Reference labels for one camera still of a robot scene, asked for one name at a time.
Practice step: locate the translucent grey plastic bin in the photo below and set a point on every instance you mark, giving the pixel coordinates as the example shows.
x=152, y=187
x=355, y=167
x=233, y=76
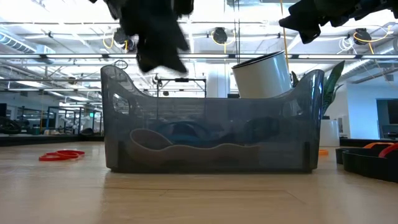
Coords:
x=217, y=109

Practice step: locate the distant black frame station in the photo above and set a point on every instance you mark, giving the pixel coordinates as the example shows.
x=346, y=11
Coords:
x=182, y=80

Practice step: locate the red rubber band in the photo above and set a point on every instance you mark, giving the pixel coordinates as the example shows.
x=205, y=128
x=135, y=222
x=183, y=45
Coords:
x=49, y=158
x=388, y=150

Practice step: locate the dark wall monitor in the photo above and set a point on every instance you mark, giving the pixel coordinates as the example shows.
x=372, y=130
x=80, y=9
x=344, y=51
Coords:
x=388, y=115

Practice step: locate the large tan rubber band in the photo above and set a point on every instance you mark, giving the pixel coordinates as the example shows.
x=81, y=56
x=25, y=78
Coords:
x=186, y=152

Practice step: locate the snake plant in white pot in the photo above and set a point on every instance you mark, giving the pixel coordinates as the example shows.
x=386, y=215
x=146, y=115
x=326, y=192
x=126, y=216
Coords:
x=329, y=133

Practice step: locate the small blue rubber band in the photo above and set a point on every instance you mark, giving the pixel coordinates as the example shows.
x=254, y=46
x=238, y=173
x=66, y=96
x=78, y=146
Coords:
x=186, y=138

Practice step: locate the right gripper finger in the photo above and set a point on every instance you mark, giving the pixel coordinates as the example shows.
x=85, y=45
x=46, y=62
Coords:
x=311, y=35
x=304, y=17

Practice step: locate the black tray with orange tool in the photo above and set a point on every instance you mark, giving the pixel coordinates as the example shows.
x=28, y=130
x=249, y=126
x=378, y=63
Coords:
x=367, y=168

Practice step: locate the white lamp with black rim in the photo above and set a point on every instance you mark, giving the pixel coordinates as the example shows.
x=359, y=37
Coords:
x=261, y=77

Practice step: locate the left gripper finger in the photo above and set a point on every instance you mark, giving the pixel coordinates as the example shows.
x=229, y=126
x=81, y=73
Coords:
x=146, y=53
x=174, y=49

